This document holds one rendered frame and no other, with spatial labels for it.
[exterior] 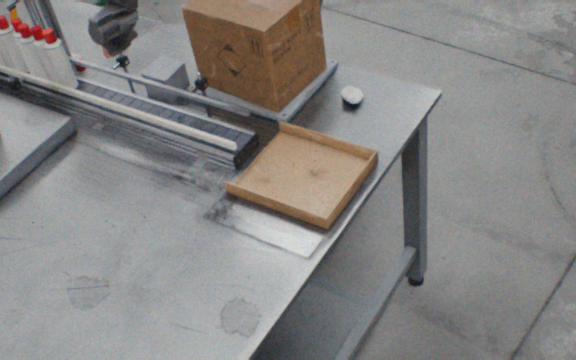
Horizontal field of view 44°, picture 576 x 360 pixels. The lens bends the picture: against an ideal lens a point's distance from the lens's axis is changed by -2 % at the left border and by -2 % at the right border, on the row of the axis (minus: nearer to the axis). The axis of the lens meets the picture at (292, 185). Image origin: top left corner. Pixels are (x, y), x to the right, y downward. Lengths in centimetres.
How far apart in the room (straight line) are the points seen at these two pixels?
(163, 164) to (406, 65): 189
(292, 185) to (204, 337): 48
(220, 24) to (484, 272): 133
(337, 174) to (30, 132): 91
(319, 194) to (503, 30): 226
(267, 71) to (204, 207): 41
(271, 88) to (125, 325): 76
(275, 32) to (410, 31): 202
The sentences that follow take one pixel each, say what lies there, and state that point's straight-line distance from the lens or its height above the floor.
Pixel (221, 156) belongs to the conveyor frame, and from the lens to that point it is 190.
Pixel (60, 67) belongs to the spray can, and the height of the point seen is 97.
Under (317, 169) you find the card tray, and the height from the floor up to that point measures 83.
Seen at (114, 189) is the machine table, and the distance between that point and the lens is 197.
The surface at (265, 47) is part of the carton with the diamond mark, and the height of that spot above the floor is 107.
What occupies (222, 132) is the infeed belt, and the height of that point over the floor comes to 88.
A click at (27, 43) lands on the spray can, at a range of 229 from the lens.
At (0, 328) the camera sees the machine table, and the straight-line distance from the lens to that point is 179.
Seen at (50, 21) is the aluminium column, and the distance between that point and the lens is 247.
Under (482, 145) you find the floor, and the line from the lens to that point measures 317.
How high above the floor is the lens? 210
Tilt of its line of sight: 44 degrees down
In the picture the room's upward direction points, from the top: 10 degrees counter-clockwise
